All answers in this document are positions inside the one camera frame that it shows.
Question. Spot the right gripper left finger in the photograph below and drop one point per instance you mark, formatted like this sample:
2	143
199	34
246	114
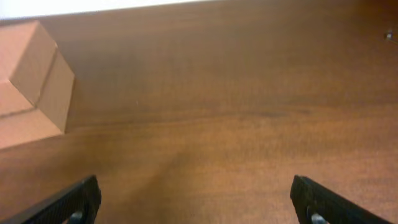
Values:
78	203

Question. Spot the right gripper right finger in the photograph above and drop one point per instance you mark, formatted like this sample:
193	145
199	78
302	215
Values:
314	203

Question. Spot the brown cardboard box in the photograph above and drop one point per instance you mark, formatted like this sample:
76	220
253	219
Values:
36	85

